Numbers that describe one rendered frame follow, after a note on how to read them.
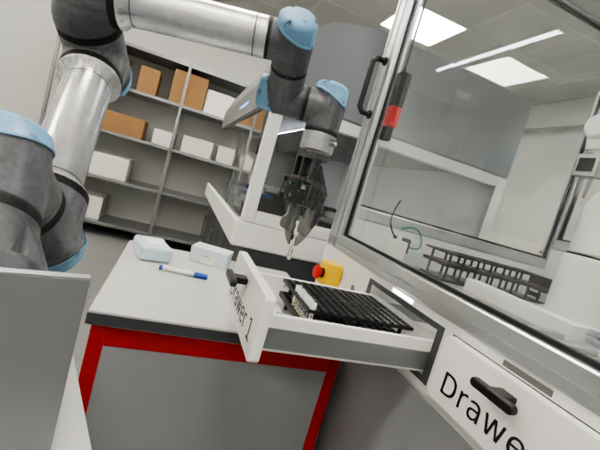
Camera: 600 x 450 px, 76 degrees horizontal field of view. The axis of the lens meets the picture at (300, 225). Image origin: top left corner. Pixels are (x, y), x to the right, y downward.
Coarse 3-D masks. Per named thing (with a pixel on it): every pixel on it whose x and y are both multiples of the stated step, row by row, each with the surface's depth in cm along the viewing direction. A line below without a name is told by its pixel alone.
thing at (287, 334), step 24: (288, 288) 87; (288, 312) 82; (288, 336) 62; (312, 336) 63; (336, 336) 65; (360, 336) 66; (384, 336) 68; (408, 336) 70; (432, 336) 74; (360, 360) 67; (384, 360) 68; (408, 360) 70
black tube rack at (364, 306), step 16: (304, 288) 80; (320, 288) 83; (336, 288) 87; (288, 304) 76; (320, 304) 71; (336, 304) 74; (352, 304) 79; (368, 304) 82; (320, 320) 72; (336, 320) 75; (352, 320) 70; (368, 320) 71; (384, 320) 74; (400, 320) 77
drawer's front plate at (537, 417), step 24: (456, 360) 62; (480, 360) 58; (432, 384) 66; (504, 384) 53; (456, 408) 60; (480, 408) 56; (528, 408) 50; (552, 408) 47; (480, 432) 55; (504, 432) 52; (528, 432) 49; (552, 432) 46; (576, 432) 44
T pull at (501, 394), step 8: (472, 384) 54; (480, 384) 53; (480, 392) 53; (488, 392) 51; (496, 392) 51; (504, 392) 52; (496, 400) 50; (504, 400) 49; (512, 400) 51; (504, 408) 49; (512, 408) 48
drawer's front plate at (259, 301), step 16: (240, 256) 82; (240, 272) 78; (256, 272) 70; (240, 288) 75; (256, 288) 64; (256, 304) 62; (272, 304) 58; (256, 320) 60; (240, 336) 66; (256, 336) 59; (256, 352) 59
